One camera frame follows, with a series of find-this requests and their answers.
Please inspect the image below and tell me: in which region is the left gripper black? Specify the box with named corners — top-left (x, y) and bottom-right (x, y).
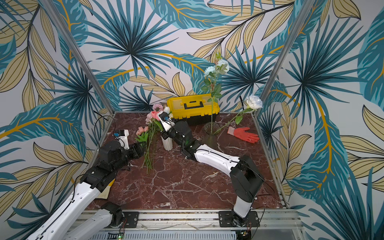
top-left (112, 141), bottom-right (147, 173)

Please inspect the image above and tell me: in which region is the light pink tulip stem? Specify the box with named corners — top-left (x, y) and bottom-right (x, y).
top-left (136, 126), bottom-right (151, 172)

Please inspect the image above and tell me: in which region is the light pink rose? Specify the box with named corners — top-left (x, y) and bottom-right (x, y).
top-left (144, 104), bottom-right (164, 174)

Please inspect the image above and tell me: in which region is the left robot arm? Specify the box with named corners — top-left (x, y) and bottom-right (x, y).
top-left (27, 141), bottom-right (146, 240)

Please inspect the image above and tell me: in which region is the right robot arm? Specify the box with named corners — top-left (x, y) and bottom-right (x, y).
top-left (162, 121), bottom-right (265, 227)

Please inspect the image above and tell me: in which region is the white ribbed vase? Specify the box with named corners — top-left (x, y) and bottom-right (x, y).
top-left (161, 137), bottom-right (173, 151)

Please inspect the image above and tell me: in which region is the clear glass vase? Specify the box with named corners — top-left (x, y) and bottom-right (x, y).
top-left (203, 122), bottom-right (220, 150)

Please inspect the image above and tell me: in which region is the tulip bouquet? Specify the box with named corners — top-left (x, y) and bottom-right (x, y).
top-left (150, 104), bottom-right (175, 132)

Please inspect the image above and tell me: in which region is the yellow black toolbox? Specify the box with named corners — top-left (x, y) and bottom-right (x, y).
top-left (167, 94), bottom-right (220, 126)

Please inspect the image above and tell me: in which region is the pale blue flower stem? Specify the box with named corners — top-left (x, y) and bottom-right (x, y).
top-left (200, 53), bottom-right (230, 134)

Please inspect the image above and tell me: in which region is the red glove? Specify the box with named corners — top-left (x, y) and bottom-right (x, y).
top-left (227, 127), bottom-right (260, 144)

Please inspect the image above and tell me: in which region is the white rose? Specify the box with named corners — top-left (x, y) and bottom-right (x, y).
top-left (214, 96), bottom-right (263, 134)

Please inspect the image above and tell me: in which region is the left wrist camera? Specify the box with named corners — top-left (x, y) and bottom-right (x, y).
top-left (114, 130), bottom-right (130, 150)

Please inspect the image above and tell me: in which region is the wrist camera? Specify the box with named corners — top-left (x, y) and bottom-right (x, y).
top-left (114, 130), bottom-right (130, 150)
top-left (158, 111), bottom-right (175, 132)

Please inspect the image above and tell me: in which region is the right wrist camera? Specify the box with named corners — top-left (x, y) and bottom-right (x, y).
top-left (158, 111), bottom-right (175, 132)

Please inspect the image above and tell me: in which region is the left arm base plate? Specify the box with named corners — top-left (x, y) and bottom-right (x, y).
top-left (110, 211), bottom-right (140, 229)

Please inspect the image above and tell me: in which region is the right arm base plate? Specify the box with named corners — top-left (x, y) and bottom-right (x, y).
top-left (218, 211), bottom-right (260, 228)

